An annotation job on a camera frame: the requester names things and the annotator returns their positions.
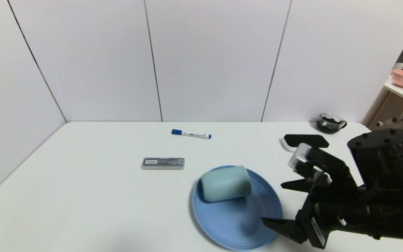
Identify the blue plate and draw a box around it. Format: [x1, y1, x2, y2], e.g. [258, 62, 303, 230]
[192, 165, 283, 252]

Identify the beige pegboard shelf unit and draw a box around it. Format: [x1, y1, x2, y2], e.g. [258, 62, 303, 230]
[362, 7, 403, 140]

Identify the black glass bowl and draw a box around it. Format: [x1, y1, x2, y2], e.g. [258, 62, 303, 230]
[316, 113, 347, 134]

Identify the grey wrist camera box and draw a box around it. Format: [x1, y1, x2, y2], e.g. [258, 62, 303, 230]
[288, 143, 324, 174]

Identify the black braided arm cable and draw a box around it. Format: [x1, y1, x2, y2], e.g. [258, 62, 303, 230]
[340, 177, 380, 226]

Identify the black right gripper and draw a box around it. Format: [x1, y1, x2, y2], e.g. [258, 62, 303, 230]
[261, 174, 372, 250]

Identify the blue whiteboard marker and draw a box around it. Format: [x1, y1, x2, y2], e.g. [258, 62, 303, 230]
[171, 129, 212, 139]

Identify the mint green cup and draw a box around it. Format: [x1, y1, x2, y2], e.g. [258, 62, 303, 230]
[200, 166, 252, 203]

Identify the white peg hook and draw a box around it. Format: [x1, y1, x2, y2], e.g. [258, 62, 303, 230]
[376, 117, 398, 127]

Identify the grey pencil lead case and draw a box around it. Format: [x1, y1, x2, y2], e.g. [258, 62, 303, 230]
[141, 157, 185, 170]

